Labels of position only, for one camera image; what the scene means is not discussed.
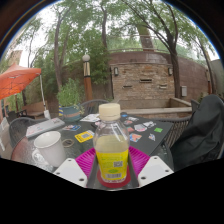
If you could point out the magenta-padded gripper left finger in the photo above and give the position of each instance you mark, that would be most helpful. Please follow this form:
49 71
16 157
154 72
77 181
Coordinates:
70 171

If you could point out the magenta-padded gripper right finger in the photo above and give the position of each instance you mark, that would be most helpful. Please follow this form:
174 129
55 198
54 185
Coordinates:
155 171

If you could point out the clear bottle with yellow label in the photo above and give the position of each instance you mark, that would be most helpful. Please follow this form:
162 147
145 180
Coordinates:
111 150

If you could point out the white ceramic mug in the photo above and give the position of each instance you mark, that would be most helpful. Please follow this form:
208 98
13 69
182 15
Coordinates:
51 148

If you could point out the black laptop with stickers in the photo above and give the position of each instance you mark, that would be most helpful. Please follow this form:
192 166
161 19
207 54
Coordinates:
143 133

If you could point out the wicker chair holding backpack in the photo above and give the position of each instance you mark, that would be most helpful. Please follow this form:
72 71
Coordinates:
178 128

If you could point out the grey laptop with stickers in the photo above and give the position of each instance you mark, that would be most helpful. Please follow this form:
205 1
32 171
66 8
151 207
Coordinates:
45 126

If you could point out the black backpack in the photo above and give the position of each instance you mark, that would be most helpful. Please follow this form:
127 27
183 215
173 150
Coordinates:
200 133

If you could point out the wooden bench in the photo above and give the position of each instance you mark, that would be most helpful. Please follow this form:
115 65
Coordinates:
35 110

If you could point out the potted green plant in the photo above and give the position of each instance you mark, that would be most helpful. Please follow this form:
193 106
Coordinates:
70 95

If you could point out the orange patio umbrella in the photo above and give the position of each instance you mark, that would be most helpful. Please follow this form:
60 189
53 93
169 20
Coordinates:
16 80

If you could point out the grey wall box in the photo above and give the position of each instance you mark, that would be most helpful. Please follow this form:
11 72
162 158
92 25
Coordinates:
184 91

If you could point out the globe-topped lamp post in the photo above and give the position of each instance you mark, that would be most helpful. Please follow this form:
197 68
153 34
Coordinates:
87 80

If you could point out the black wall lamp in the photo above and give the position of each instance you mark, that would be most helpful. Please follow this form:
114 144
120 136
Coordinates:
116 71
170 71

